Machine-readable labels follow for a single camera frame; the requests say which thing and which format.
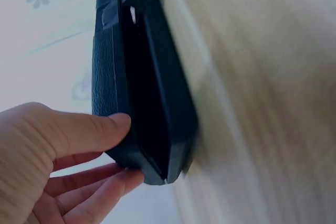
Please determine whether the person's left hand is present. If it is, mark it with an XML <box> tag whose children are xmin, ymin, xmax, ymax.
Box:
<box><xmin>0</xmin><ymin>101</ymin><xmax>145</xmax><ymax>224</ymax></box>

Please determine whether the dark blue leather case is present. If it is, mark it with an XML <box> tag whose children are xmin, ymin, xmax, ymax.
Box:
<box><xmin>91</xmin><ymin>0</ymin><xmax>200</xmax><ymax>186</ymax></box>

